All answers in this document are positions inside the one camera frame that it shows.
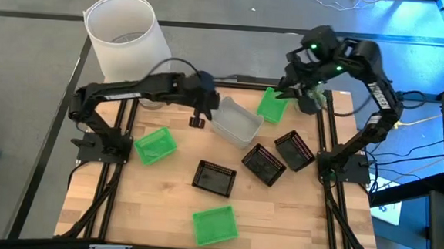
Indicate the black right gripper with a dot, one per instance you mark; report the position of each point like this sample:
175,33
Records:
307,81

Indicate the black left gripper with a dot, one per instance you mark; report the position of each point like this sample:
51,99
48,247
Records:
200,94

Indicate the green plastic mesh basket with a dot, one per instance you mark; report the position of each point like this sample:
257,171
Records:
155,145
271,108
214,226

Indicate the black plastic mesh basket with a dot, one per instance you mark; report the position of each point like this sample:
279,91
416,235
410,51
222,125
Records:
294,151
214,179
262,165

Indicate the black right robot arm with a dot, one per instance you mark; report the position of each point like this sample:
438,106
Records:
382,95

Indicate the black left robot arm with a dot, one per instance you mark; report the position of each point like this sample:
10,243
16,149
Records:
131,90

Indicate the small green potted plant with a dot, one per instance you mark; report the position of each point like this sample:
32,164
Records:
318,93

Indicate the white shade chrome table lamp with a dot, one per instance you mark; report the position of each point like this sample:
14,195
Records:
126,49

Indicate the black desk foot bar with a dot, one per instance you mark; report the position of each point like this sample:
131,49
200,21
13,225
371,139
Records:
416,96

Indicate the black diagonal beam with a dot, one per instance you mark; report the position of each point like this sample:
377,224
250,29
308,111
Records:
407,190

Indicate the white printed paper sheet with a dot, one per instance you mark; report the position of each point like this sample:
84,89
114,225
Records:
390,212

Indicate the black rectangular mount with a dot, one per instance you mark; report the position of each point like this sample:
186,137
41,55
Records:
255,80

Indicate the silver metal bracket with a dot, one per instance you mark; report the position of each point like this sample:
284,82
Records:
110,248

